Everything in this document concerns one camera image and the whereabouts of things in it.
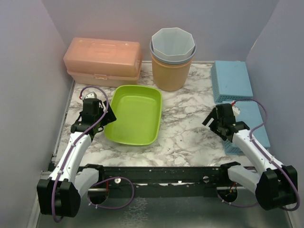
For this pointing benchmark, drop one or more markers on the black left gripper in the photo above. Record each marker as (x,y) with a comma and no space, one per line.
(109,118)

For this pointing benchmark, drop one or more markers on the white faceted bin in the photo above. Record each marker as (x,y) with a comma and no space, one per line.
(173,44)

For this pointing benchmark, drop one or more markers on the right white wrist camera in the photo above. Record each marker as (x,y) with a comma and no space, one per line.
(236,110)

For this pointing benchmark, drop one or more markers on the orange plastic toolbox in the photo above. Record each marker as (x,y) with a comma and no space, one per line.
(102,62)

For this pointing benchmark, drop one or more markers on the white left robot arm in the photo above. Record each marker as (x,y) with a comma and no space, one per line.
(60,194)

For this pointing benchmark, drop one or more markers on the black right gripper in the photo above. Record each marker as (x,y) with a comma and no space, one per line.
(213,114)

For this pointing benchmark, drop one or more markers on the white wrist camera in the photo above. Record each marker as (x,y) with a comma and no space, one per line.
(236,110)
(89,96)

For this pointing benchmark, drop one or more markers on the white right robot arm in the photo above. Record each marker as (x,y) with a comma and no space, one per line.
(274,184)

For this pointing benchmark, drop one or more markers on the green plastic tray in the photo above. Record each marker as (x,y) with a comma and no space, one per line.
(138,111)

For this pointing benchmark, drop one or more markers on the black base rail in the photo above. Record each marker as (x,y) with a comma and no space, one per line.
(159,182)

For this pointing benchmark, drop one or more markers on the orange round bin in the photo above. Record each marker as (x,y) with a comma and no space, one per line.
(169,77)

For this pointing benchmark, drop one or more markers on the large blue perforated basket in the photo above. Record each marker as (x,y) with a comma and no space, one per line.
(230,81)

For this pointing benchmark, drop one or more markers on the blue-grey round bin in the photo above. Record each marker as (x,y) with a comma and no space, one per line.
(171,62)

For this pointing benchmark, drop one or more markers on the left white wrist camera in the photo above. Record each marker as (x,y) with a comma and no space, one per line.
(89,96)

